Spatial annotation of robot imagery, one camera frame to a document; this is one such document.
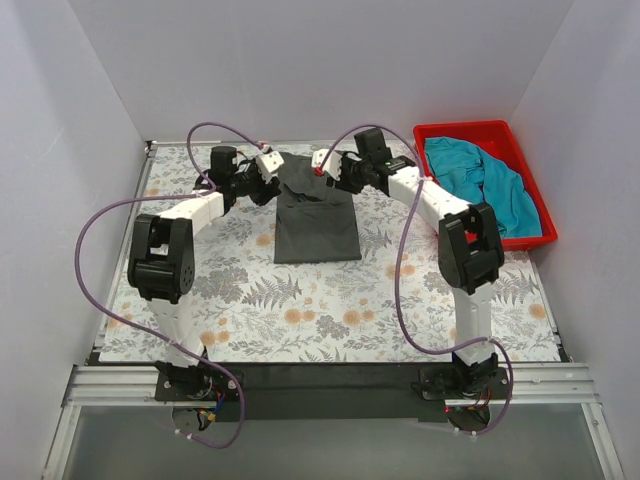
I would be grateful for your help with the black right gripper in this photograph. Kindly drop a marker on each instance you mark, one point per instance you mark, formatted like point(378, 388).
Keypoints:
point(338, 181)

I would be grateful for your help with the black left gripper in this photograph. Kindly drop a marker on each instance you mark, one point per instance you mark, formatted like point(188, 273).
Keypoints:
point(267, 187)

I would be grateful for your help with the dark grey t shirt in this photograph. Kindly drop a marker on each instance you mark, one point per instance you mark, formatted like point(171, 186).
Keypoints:
point(314, 222)

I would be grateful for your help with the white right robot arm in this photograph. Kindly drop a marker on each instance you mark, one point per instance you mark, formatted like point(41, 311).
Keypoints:
point(470, 256)

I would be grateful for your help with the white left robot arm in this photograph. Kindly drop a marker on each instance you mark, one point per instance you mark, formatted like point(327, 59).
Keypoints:
point(162, 266)

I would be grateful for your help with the teal t shirt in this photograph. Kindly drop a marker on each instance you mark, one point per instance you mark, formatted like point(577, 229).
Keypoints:
point(470, 173)

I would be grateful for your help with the floral patterned table mat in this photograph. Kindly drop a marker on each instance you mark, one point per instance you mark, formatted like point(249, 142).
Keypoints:
point(248, 309)

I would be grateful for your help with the red plastic bin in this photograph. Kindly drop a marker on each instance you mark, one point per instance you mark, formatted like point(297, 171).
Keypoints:
point(497, 139)

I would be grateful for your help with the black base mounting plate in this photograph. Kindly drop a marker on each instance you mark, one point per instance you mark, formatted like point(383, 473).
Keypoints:
point(324, 391)

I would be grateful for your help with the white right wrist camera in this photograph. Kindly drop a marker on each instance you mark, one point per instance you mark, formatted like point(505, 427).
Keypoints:
point(324, 162)

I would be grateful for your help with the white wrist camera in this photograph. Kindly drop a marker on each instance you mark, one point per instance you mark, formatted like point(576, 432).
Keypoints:
point(269, 164)
point(324, 162)

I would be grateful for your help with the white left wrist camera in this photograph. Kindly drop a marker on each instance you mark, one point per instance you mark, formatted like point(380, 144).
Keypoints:
point(269, 164)

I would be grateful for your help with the aluminium frame rail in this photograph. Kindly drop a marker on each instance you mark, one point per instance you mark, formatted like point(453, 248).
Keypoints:
point(112, 427)

